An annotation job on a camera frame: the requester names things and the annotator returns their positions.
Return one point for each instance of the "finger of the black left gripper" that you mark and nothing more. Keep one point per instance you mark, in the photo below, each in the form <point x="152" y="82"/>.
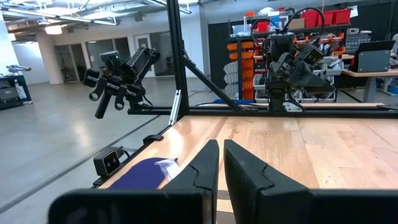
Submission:
<point x="311" y="82"/>

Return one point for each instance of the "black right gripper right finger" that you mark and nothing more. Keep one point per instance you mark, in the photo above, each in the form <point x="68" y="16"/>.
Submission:
<point x="255" y="199"/>

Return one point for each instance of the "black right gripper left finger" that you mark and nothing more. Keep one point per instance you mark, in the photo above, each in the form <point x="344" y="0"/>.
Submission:
<point x="202" y="180"/>

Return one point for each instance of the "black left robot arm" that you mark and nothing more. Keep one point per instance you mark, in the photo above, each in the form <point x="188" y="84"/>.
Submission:
<point x="280" y="43"/>

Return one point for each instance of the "rack of storage bins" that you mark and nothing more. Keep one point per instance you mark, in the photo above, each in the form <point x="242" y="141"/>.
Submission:
<point x="248" y="62"/>

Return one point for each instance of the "clear plastic tub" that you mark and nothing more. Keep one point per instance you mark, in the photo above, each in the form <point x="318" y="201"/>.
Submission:
<point x="241" y="29"/>

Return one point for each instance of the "long wooden workbench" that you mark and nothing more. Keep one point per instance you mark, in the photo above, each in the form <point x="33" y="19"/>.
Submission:
<point x="370" y="74"/>

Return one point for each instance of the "purple cloth mat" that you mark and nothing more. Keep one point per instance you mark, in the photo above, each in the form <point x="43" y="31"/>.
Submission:
<point x="140" y="175"/>

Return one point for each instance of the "grey small-drawer cabinet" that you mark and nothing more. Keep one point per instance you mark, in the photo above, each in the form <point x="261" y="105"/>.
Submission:
<point x="357" y="39"/>

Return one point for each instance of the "black laptop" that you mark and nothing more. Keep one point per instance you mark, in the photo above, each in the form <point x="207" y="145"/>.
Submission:
<point x="373" y="59"/>

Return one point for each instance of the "white square pillar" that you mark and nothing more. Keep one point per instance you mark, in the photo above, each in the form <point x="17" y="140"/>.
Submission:
<point x="49" y="59"/>

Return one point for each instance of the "grey cart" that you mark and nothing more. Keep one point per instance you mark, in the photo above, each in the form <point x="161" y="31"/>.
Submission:
<point x="12" y="90"/>

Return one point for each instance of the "ceiling lamp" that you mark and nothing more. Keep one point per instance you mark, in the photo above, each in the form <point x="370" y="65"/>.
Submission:
<point x="53" y="29"/>

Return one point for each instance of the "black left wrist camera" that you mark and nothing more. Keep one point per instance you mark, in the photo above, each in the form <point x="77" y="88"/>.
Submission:
<point x="312" y="55"/>

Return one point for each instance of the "black frame clip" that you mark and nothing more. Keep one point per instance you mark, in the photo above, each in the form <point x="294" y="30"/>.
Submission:
<point x="153" y="138"/>

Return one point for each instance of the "silver frame bracket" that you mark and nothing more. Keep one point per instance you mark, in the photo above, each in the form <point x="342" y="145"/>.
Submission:
<point x="175" y="107"/>

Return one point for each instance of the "black table-level camera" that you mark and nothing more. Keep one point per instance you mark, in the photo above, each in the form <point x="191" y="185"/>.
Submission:
<point x="107" y="162"/>

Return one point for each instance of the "black aluminium table frame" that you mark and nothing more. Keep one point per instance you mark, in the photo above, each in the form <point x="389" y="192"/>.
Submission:
<point x="178" y="46"/>

